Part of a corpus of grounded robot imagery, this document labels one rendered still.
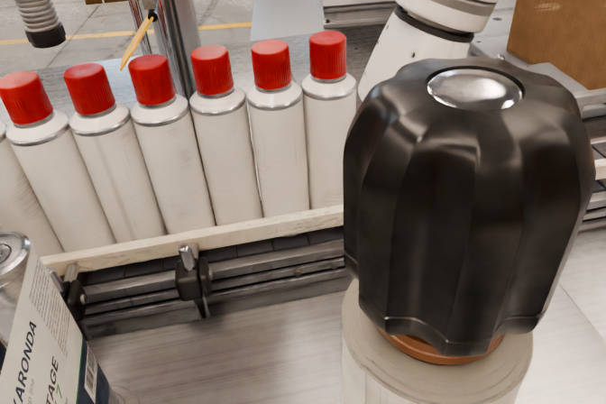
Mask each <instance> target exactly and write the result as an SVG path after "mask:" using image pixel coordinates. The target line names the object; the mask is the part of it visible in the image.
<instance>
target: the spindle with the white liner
mask: <svg viewBox="0 0 606 404"><path fill-rule="evenodd" d="M595 177H596V169H595V160H594V156H593V151H592V145H591V141H590V137H589V134H588V132H587V129H586V127H585V126H584V124H583V122H582V117H581V114H580V110H579V106H578V104H577V101H576V98H575V97H574V95H573V93H572V92H571V91H569V90H568V89H567V88H566V87H564V86H563V85H562V84H561V83H559V82H558V81H557V80H555V79H554V78H551V77H550V76H548V75H544V74H539V73H536V72H532V71H528V70H525V69H521V68H519V67H517V66H515V65H513V64H511V63H509V62H508V61H506V60H500V59H494V58H488V57H479V56H473V57H469V58H463V59H434V58H429V59H423V60H417V61H414V62H410V63H409V64H406V65H404V66H402V67H401V68H400V69H399V70H398V71H397V73H396V75H395V76H394V77H392V78H389V79H386V80H383V81H381V82H380V83H378V84H376V85H375V86H374V87H372V88H371V90H370V91H369V92H368V94H367V95H366V97H365V98H364V100H363V101H362V103H361V105H360V106H359V108H358V110H357V112H356V114H355V116H354V118H353V121H352V122H351V125H350V127H349V129H348V132H347V135H346V139H345V143H344V156H343V199H344V266H345V268H346V269H347V270H348V271H349V272H350V273H351V274H352V275H353V276H354V277H355V279H354V280H353V282H352V283H351V285H350V287H349V288H348V290H347V292H346V294H345V297H344V302H343V306H342V315H341V323H342V335H343V351H342V376H343V404H514V403H515V399H516V397H517V393H518V390H519V387H520V384H521V383H522V381H523V379H524V377H525V375H526V373H527V370H528V367H529V365H530V363H531V360H532V356H533V351H534V337H533V331H532V330H534V329H535V328H536V326H537V325H538V324H539V322H540V321H541V319H542V318H543V316H544V315H545V313H546V311H547V309H548V307H549V304H550V302H551V299H552V297H553V295H554V293H555V290H556V286H557V283H558V281H559V279H560V277H561V274H562V272H563V269H564V267H565V264H566V261H567V258H568V256H569V253H570V251H571V249H572V247H573V244H574V240H575V238H576V236H577V233H578V231H579V228H580V226H581V223H582V221H583V218H584V215H585V212H586V210H587V207H588V206H589V203H590V201H591V198H592V193H593V189H594V185H595Z"/></svg>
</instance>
